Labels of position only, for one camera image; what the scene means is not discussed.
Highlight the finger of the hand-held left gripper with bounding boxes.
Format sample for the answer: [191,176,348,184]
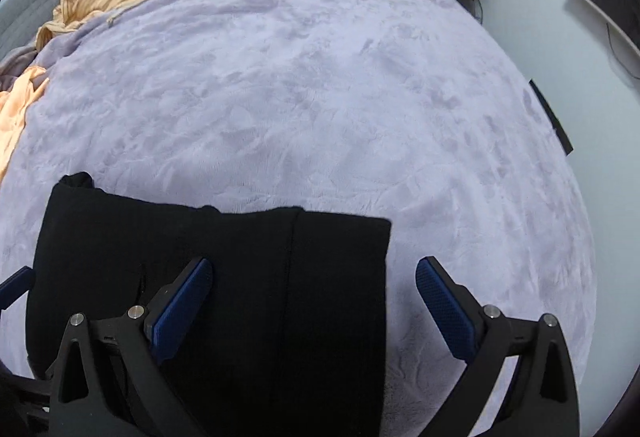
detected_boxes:
[0,364,53,424]
[0,266,37,313]

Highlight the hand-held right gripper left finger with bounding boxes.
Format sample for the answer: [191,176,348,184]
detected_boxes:
[47,257,214,437]

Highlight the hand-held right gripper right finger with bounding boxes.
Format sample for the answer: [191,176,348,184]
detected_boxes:
[415,256,582,437]

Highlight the black pants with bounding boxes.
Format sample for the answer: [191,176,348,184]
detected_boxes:
[25,172,392,437]

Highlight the pale yellow cloth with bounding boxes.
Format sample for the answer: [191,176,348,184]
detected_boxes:
[0,66,51,184]

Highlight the dark flat object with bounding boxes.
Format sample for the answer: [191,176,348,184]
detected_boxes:
[529,79,575,157]

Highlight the mauve grey cloth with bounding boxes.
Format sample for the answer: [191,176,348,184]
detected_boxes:
[0,45,55,94]

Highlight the lilac plush blanket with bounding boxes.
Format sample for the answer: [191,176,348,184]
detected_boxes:
[0,0,599,437]

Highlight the thin black cable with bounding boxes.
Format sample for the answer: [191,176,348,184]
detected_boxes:
[606,22,640,80]

